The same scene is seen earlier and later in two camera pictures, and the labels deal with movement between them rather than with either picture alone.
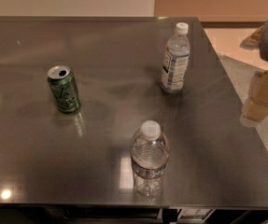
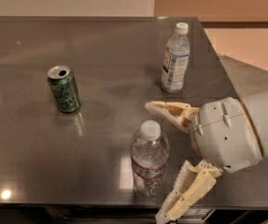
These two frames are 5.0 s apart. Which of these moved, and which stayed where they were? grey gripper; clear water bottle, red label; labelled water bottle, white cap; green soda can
Moved: grey gripper
Stayed: clear water bottle, red label; labelled water bottle, white cap; green soda can
